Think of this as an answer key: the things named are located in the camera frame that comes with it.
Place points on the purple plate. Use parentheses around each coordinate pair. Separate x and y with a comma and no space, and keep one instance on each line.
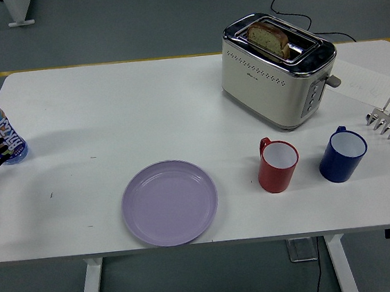
(169,204)

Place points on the white furniture foot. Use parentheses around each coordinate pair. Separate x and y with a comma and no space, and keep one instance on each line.
(18,12)

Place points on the red mug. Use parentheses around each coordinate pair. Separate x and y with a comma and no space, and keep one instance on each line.
(275,177)

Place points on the cream and chrome toaster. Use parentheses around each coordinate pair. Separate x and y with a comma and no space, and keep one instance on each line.
(266,89)

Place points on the brown bread slice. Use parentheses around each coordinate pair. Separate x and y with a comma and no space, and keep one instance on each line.
(267,37)

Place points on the blue mug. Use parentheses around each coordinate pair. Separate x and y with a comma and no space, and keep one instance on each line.
(337,169)

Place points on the white paper sheet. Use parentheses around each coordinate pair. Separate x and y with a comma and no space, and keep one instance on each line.
(366,82)

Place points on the clear plastic bracket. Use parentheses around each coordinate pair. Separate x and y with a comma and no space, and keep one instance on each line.
(302,250)

